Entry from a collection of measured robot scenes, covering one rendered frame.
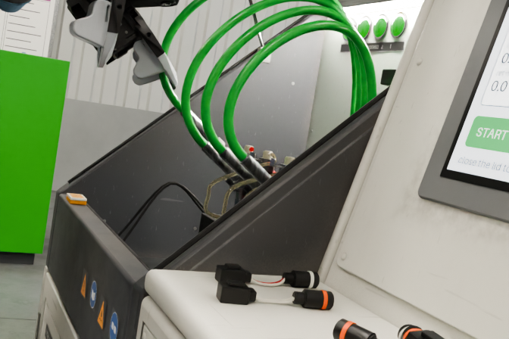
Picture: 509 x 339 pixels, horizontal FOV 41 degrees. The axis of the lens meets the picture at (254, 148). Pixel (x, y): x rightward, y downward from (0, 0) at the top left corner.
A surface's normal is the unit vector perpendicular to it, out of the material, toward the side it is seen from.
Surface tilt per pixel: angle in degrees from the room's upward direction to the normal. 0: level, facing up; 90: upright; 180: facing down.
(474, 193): 76
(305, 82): 90
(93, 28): 93
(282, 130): 90
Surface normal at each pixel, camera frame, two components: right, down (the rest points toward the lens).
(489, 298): -0.84, -0.36
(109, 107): 0.28, 0.10
